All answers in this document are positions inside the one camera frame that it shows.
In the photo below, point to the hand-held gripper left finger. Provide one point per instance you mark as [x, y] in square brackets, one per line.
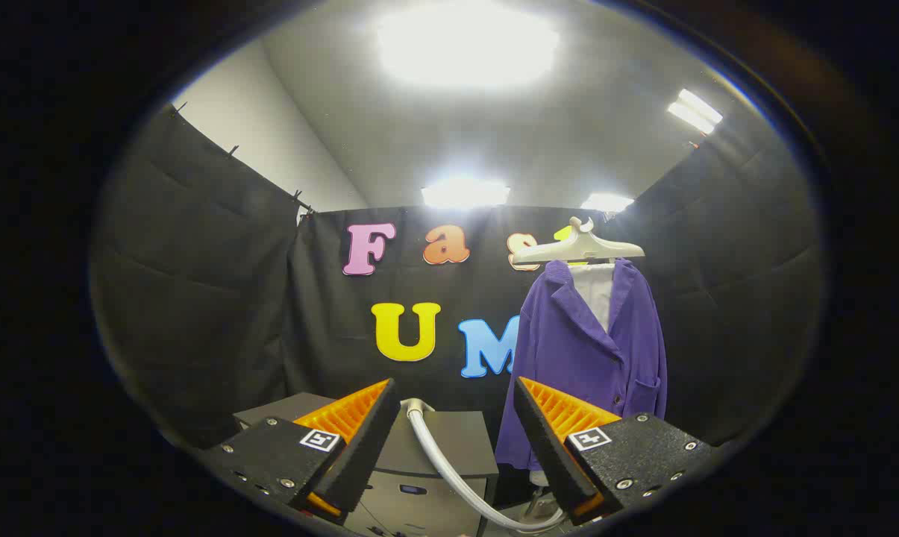
[359, 447]

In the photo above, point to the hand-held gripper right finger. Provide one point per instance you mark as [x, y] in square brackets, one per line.
[550, 447]

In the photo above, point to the cream plastic clothes hanger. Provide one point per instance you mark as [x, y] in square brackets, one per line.
[568, 250]

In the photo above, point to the grey metal cabinet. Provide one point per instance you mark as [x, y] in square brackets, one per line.
[456, 447]

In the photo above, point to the white undershirt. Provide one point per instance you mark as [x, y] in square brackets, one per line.
[594, 291]

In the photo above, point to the ceiling light panel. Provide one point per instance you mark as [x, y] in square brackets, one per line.
[464, 192]
[694, 110]
[606, 202]
[468, 45]

